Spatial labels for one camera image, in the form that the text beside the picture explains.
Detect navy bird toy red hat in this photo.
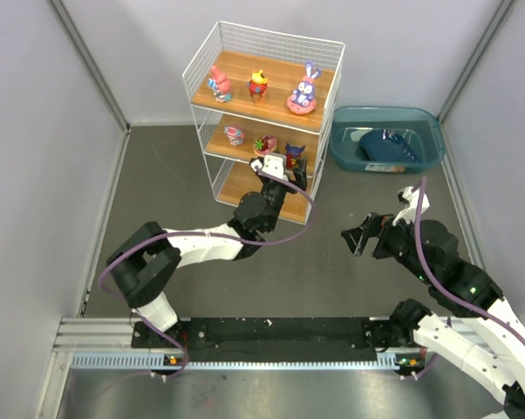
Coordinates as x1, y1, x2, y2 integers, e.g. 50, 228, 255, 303
285, 142, 306, 169

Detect pink bear donut toy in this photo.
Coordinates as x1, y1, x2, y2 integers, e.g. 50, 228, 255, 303
254, 134, 277, 157

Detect pink toy with goggles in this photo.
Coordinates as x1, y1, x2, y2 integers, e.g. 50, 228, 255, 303
224, 125, 245, 147

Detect purple bunny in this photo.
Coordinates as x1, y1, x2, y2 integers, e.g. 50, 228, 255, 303
286, 61, 322, 115

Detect yellow bear ice cream cone toy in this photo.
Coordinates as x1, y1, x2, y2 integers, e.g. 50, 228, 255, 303
247, 70, 269, 103

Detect pink rabbit toy blue bow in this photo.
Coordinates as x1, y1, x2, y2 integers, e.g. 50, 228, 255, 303
207, 65, 232, 103

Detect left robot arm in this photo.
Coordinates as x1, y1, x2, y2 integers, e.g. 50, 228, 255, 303
99, 154, 313, 333

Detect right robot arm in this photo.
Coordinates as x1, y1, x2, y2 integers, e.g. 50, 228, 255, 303
341, 213, 525, 418

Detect dark blue pouch in bin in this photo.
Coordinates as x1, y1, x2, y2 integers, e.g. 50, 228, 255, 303
358, 129, 421, 163

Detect teal plastic bin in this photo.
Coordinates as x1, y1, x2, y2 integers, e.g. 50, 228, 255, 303
329, 106, 446, 174

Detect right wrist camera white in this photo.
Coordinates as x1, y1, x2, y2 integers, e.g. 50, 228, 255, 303
392, 186, 430, 226

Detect white wire wooden shelf rack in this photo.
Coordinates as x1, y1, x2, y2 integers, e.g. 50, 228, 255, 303
182, 21, 345, 206

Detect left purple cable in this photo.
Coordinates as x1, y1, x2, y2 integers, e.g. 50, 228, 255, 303
98, 163, 317, 381

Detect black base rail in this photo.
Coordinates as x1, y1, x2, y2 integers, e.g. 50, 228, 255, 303
131, 316, 420, 363

